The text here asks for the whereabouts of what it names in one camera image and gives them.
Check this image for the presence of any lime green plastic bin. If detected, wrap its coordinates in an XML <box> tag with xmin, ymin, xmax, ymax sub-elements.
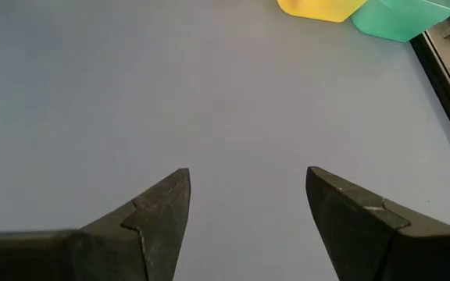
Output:
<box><xmin>277</xmin><ymin>0</ymin><xmax>368</xmax><ymax>23</ymax></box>

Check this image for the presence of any teal plastic bin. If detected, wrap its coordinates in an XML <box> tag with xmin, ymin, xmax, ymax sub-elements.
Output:
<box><xmin>351</xmin><ymin>0</ymin><xmax>450</xmax><ymax>43</ymax></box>

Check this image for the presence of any blue table mat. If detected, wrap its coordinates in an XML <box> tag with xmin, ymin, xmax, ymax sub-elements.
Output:
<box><xmin>0</xmin><ymin>0</ymin><xmax>450</xmax><ymax>281</ymax></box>

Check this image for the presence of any black table frame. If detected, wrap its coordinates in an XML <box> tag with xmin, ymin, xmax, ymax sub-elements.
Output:
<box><xmin>409</xmin><ymin>0</ymin><xmax>450</xmax><ymax>169</ymax></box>

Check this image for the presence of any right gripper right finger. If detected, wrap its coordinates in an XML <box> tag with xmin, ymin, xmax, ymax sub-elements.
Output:
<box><xmin>305</xmin><ymin>165</ymin><xmax>450</xmax><ymax>281</ymax></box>

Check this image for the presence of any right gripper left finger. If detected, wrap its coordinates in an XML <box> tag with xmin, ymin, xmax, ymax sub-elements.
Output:
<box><xmin>0</xmin><ymin>168</ymin><xmax>191</xmax><ymax>281</ymax></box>

